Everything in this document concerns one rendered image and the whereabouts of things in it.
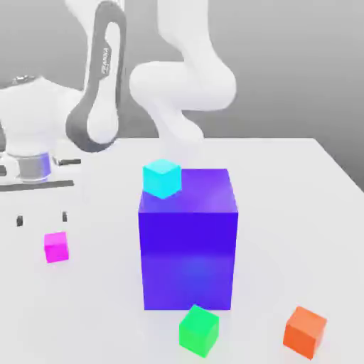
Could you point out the small magenta cube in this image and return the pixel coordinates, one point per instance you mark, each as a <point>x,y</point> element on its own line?
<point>56,248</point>

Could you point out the small green cube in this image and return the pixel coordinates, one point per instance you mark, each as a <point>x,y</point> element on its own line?
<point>198,331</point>

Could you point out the large blue box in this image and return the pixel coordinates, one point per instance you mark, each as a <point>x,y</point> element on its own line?
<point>187,250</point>

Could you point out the small cyan cube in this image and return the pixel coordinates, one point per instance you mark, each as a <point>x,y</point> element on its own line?
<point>162,179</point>

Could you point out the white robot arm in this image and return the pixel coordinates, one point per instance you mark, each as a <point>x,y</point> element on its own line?
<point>184,85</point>

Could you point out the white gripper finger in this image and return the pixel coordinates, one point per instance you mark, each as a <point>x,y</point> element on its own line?
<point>19,220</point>
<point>64,216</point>

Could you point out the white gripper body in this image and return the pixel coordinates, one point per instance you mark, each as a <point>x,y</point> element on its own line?
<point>39,196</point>

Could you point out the small orange cube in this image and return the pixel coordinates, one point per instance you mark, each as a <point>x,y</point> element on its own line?
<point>303,332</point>

